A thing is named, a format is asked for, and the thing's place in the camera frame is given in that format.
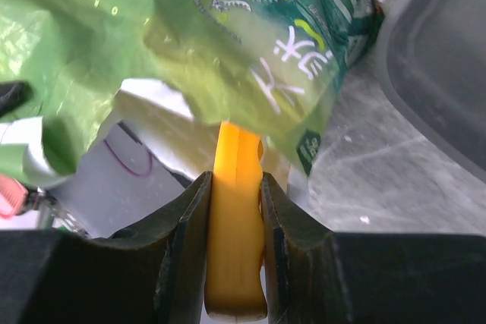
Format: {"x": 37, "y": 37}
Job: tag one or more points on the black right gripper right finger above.
{"x": 315, "y": 275}

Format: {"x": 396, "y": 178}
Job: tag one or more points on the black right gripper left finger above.
{"x": 152, "y": 271}

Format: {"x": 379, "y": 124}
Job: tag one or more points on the yellow plastic scoop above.
{"x": 235, "y": 240}

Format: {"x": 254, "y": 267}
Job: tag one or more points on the green litter bag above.
{"x": 273, "y": 67}

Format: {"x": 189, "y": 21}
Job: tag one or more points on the grey litter tray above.
{"x": 431, "y": 66}

